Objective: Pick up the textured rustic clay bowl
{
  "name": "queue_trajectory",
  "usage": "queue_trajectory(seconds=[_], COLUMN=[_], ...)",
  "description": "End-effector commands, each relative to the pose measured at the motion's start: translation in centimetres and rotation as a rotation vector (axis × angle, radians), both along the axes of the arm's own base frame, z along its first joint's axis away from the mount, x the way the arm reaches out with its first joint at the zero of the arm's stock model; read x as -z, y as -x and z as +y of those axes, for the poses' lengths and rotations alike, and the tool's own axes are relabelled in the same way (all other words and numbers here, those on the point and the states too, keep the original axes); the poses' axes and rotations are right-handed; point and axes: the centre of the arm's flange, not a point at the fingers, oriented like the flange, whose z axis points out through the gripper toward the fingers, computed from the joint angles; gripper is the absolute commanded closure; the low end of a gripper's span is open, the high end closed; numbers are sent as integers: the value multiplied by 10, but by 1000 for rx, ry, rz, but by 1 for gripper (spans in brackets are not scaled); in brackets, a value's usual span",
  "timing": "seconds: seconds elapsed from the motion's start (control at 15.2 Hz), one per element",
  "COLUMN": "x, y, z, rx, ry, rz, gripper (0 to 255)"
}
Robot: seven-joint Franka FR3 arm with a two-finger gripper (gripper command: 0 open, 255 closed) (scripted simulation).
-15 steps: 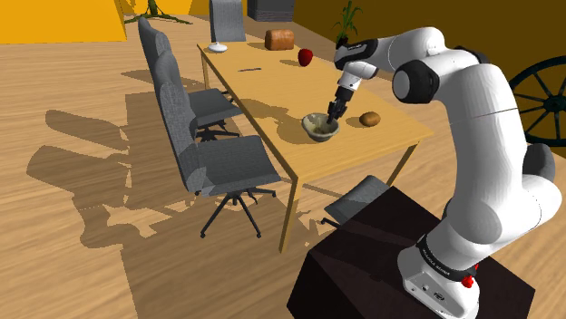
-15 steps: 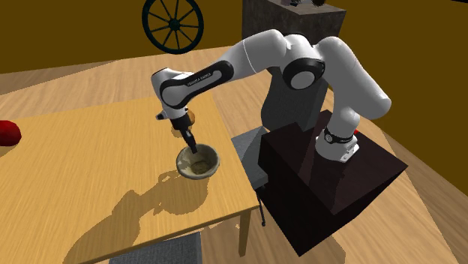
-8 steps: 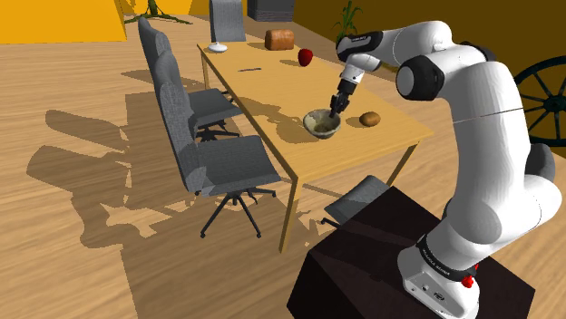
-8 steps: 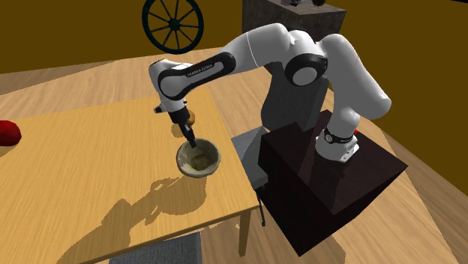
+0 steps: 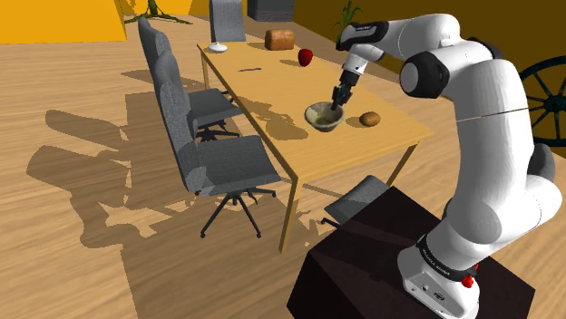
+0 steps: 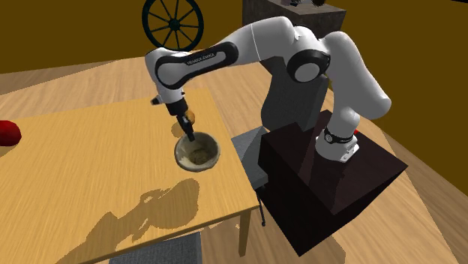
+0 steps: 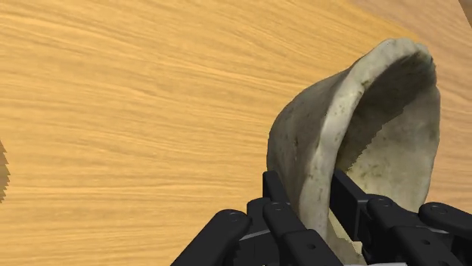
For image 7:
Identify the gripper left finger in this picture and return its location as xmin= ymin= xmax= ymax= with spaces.
xmin=170 ymin=170 xmax=345 ymax=266

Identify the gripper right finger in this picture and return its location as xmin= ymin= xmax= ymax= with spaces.
xmin=329 ymin=168 xmax=472 ymax=266

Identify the off-white ceramic bowl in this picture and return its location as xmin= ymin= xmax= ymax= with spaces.
xmin=266 ymin=37 xmax=442 ymax=265

